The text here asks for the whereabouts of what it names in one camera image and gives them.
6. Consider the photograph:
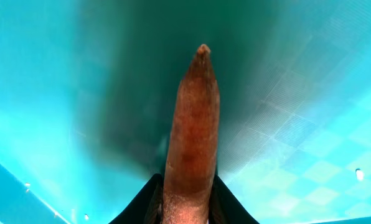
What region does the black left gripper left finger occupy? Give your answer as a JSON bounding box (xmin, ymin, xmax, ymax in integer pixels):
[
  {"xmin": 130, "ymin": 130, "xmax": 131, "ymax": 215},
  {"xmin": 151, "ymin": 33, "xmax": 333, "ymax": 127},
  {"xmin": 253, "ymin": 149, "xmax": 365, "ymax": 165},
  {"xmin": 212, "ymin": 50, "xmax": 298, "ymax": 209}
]
[{"xmin": 109, "ymin": 174, "xmax": 163, "ymax": 224}]

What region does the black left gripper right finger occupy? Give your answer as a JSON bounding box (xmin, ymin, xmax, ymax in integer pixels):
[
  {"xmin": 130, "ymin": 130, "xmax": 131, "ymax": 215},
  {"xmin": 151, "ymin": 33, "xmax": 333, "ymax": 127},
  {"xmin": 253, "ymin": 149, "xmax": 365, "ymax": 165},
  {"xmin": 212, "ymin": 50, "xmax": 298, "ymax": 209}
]
[{"xmin": 208, "ymin": 175, "xmax": 259, "ymax": 224}]

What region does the orange carrot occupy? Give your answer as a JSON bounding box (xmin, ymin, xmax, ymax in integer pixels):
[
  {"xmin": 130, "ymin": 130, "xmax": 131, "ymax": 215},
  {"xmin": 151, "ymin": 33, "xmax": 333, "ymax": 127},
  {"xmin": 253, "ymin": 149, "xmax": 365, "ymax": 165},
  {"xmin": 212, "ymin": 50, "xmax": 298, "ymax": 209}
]
[{"xmin": 162, "ymin": 44, "xmax": 220, "ymax": 223}]

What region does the teal serving tray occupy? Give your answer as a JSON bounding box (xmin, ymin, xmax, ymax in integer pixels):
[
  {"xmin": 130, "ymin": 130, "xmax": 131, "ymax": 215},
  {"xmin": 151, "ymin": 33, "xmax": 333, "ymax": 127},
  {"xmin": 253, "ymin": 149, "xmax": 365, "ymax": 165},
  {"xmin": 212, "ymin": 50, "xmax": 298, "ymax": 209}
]
[{"xmin": 0, "ymin": 1, "xmax": 371, "ymax": 223}]

